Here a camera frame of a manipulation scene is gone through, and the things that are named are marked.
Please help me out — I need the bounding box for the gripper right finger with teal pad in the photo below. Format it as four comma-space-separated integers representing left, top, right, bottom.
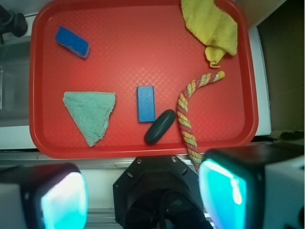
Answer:
199, 144, 305, 229

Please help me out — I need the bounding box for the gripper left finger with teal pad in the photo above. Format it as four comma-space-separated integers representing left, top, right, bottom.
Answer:
0, 163, 89, 229

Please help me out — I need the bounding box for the blue sponge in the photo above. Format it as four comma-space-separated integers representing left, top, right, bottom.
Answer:
55, 26, 90, 59

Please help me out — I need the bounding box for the green triangular cloth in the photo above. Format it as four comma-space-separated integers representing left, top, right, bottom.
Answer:
62, 92, 116, 147

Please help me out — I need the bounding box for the dark green oval object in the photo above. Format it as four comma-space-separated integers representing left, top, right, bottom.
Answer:
144, 109, 176, 145

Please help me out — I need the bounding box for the red plastic tray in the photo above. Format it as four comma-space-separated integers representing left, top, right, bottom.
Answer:
30, 0, 258, 158

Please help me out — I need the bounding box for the blue rectangular block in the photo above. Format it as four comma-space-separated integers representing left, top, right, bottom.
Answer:
137, 86, 156, 123

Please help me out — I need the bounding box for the yellow cloth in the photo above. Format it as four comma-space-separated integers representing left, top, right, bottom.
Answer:
181, 0, 238, 68

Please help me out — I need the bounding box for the black knob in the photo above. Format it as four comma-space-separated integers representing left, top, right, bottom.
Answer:
0, 5, 28, 45

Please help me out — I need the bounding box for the black octagonal mount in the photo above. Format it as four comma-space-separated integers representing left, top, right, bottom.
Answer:
113, 156, 212, 229

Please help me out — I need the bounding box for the multicoloured twisted rope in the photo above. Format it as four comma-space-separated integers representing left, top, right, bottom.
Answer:
176, 70, 226, 173

